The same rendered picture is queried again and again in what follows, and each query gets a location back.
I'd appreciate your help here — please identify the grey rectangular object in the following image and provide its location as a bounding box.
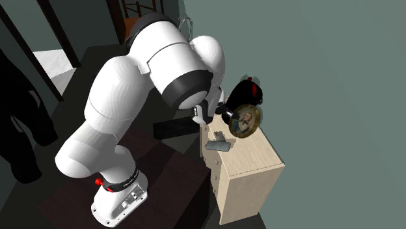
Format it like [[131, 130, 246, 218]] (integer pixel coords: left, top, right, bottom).
[[204, 131, 232, 154]]

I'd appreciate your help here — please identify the light wooden chest of drawers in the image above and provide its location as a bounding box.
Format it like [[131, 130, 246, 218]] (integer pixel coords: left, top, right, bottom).
[[198, 96, 286, 226]]

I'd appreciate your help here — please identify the dark robot stand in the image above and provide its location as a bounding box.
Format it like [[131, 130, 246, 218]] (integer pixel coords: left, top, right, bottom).
[[37, 125, 212, 229]]

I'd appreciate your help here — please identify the dark door frame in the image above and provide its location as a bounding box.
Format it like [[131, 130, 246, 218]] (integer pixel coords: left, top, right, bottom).
[[0, 0, 82, 103]]

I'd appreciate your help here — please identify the wooden chair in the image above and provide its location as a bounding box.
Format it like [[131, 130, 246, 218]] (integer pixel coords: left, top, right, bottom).
[[120, 0, 166, 44]]

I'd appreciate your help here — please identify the black backpack with red trim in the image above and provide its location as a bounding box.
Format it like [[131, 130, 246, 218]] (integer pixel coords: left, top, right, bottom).
[[221, 75, 264, 126]]

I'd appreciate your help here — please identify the round portrait plate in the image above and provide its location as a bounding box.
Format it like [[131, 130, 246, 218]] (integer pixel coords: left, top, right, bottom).
[[228, 103, 263, 139]]

